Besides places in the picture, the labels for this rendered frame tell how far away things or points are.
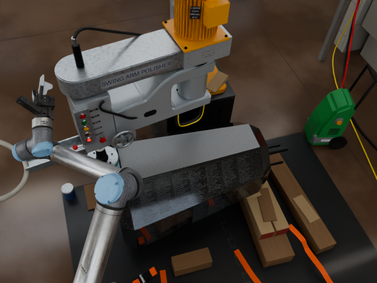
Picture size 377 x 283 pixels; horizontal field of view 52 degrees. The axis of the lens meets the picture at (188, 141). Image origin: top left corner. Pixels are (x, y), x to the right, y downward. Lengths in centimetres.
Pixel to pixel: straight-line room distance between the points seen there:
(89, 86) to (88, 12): 350
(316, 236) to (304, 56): 241
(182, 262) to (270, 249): 69
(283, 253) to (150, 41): 193
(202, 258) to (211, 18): 185
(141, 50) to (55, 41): 304
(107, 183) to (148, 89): 89
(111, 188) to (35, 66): 341
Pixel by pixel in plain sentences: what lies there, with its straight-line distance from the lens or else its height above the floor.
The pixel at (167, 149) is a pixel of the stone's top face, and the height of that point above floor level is 82.
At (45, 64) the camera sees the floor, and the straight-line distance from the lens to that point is 478.
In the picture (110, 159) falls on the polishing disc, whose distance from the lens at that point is 266.
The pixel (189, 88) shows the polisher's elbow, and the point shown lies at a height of 134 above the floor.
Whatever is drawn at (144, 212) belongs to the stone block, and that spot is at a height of 66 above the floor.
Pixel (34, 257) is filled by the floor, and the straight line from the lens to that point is 342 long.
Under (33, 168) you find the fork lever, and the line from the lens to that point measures 245.
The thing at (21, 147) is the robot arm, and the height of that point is 158.
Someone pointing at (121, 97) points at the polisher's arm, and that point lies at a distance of 230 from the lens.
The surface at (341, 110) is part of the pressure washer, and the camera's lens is 373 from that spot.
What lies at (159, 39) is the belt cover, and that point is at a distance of 219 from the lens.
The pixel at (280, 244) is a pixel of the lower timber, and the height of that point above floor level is 15.
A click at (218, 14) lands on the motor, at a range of 202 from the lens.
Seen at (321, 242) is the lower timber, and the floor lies 13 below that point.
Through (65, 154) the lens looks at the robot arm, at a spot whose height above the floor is 152.
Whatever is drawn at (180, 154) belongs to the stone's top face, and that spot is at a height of 82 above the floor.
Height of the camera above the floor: 304
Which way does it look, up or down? 53 degrees down
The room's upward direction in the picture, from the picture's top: 4 degrees clockwise
